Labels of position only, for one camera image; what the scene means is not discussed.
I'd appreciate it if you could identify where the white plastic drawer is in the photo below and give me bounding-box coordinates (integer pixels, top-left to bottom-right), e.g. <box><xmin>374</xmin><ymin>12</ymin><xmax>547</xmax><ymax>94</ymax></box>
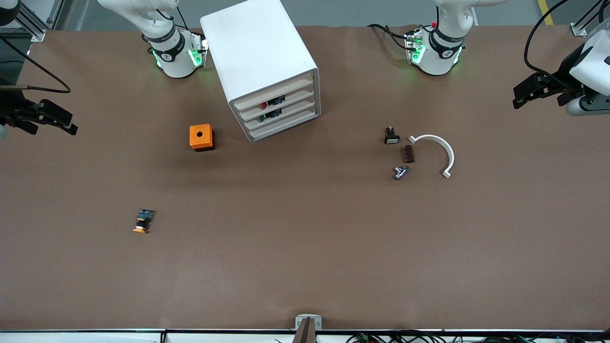
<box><xmin>247</xmin><ymin>107</ymin><xmax>320</xmax><ymax>141</ymax></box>
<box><xmin>234</xmin><ymin>75</ymin><xmax>315</xmax><ymax>111</ymax></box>
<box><xmin>237</xmin><ymin>86</ymin><xmax>316</xmax><ymax>121</ymax></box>
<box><xmin>242</xmin><ymin>97</ymin><xmax>317</xmax><ymax>131</ymax></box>

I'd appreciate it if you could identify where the white drawer cabinet shell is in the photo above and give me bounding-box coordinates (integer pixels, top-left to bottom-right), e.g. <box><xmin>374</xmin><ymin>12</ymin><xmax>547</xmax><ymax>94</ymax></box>
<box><xmin>200</xmin><ymin>0</ymin><xmax>322</xmax><ymax>143</ymax></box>

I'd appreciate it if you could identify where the white curved plastic arc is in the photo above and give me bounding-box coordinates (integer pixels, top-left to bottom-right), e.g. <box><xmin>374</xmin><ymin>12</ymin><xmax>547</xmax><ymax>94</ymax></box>
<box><xmin>408</xmin><ymin>134</ymin><xmax>455</xmax><ymax>179</ymax></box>

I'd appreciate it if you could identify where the orange box with hole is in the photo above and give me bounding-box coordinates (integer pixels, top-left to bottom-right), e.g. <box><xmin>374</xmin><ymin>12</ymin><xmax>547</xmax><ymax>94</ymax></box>
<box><xmin>190</xmin><ymin>124</ymin><xmax>215</xmax><ymax>152</ymax></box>

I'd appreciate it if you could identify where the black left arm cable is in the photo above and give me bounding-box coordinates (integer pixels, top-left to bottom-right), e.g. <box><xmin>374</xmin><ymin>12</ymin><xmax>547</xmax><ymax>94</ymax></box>
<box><xmin>524</xmin><ymin>0</ymin><xmax>580</xmax><ymax>79</ymax></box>

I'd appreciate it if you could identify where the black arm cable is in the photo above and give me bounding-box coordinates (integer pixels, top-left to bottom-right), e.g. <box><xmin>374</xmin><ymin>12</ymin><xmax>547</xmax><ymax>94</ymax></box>
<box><xmin>0</xmin><ymin>34</ymin><xmax>72</xmax><ymax>94</ymax></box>
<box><xmin>524</xmin><ymin>0</ymin><xmax>580</xmax><ymax>79</ymax></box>

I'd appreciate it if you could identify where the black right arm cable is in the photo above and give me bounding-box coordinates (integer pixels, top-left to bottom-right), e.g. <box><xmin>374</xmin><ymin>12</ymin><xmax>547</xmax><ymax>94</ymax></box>
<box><xmin>0</xmin><ymin>34</ymin><xmax>72</xmax><ymax>94</ymax></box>

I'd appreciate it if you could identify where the aluminium frame profile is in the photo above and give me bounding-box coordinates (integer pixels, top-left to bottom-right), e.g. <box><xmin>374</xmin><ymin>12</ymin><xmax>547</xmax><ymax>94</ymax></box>
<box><xmin>9</xmin><ymin>0</ymin><xmax>65</xmax><ymax>42</ymax></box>
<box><xmin>570</xmin><ymin>0</ymin><xmax>610</xmax><ymax>37</ymax></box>

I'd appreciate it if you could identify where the yellow push button switch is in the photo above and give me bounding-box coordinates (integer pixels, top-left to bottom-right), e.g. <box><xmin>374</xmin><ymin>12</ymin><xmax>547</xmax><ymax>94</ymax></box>
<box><xmin>132</xmin><ymin>209</ymin><xmax>155</xmax><ymax>234</ymax></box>

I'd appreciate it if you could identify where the black base cable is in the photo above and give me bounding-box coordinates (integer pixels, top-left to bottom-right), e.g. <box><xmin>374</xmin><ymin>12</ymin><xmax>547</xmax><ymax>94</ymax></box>
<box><xmin>367</xmin><ymin>23</ymin><xmax>411</xmax><ymax>50</ymax></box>

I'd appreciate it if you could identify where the grey metal mount bracket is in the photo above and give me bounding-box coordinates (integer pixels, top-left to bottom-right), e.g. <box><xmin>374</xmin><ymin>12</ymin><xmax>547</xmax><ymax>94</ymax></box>
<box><xmin>295</xmin><ymin>314</ymin><xmax>323</xmax><ymax>331</ymax></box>

